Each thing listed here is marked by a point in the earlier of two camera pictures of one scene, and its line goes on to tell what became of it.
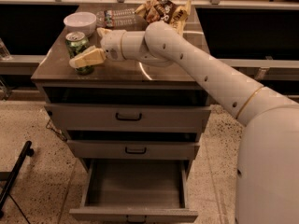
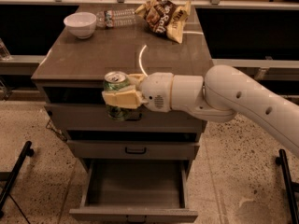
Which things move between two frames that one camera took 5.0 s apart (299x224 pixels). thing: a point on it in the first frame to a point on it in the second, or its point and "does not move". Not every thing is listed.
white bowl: x=80 y=21 does not move
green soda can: x=76 y=43 to x=114 y=80
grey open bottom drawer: x=135 y=190 does not move
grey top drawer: x=128 y=118 does not move
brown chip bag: x=159 y=7 does not move
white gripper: x=111 y=45 to x=156 y=91
